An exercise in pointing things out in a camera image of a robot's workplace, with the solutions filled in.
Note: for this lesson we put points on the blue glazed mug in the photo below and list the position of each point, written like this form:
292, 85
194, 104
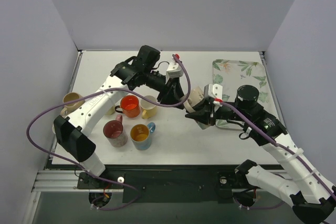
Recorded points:
141, 135

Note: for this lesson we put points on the floral serving tray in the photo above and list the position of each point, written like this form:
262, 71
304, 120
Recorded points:
231, 74

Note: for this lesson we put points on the aluminium rail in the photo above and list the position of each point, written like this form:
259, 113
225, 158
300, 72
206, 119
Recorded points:
52, 182

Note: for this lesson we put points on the beige round mug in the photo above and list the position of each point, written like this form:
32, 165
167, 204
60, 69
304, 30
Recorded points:
69, 108

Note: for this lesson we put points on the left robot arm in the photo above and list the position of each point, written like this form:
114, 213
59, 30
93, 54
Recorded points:
73, 129

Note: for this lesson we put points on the yellow mug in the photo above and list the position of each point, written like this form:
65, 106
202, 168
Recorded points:
149, 110

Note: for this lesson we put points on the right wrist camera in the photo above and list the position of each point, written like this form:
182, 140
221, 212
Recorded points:
214, 91

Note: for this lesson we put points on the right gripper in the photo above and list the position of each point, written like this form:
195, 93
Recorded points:
207, 109

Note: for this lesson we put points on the tall teal floral mug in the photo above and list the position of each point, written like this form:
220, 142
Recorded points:
195, 97

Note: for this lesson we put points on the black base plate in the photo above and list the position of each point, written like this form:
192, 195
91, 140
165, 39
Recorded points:
247, 194

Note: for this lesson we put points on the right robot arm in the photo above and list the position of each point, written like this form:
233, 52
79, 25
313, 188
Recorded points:
310, 195

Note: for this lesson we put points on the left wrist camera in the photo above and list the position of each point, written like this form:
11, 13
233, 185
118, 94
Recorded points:
174, 70

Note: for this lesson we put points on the pink patterned mug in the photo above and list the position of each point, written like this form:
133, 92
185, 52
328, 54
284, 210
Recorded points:
115, 133

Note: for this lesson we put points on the orange mug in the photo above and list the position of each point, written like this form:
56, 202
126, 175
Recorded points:
129, 106

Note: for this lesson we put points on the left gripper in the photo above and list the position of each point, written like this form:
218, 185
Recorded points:
169, 87

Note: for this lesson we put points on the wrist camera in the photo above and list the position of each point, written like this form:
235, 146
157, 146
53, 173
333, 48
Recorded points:
174, 70
214, 91

